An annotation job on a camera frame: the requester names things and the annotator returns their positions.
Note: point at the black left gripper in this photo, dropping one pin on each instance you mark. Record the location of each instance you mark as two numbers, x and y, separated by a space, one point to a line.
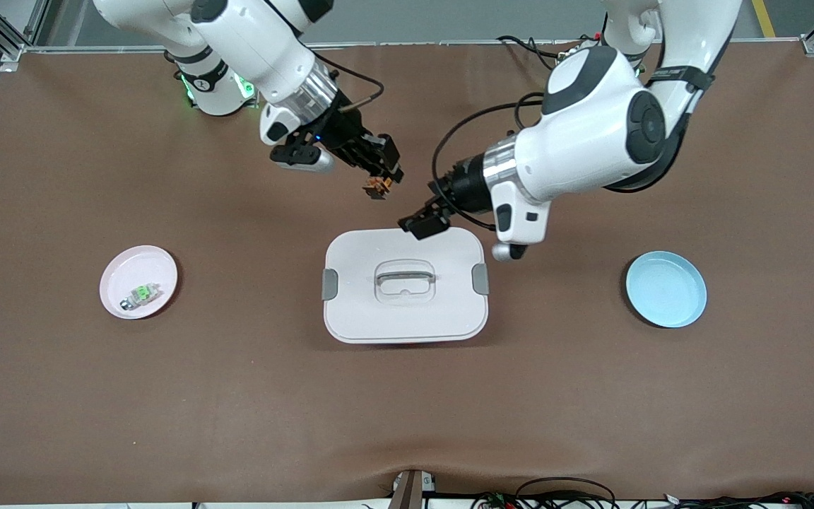
465 185

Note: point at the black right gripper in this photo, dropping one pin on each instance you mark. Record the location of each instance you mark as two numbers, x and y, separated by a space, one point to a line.
347 134

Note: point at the orange and black switch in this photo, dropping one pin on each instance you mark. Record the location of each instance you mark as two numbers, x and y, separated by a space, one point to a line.
376 188

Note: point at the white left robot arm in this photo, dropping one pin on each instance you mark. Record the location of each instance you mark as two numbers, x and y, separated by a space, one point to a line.
591 134

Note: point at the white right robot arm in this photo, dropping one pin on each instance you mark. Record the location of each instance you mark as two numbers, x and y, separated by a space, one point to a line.
258 49

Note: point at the white lidded box grey clasps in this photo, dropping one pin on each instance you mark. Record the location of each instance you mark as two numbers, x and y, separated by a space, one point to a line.
407 318

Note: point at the brown table mat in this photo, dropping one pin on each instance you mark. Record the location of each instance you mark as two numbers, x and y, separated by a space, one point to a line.
407 410

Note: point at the pink round plate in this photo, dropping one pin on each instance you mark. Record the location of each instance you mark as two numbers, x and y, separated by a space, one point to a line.
152 265

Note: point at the light blue round plate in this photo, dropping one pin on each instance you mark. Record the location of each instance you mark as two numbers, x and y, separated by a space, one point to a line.
666 289

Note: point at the metal table edge bracket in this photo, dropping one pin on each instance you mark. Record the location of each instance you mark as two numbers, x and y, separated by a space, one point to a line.
410 491

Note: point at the green and clear switch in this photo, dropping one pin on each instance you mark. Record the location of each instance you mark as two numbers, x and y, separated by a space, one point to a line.
140 293

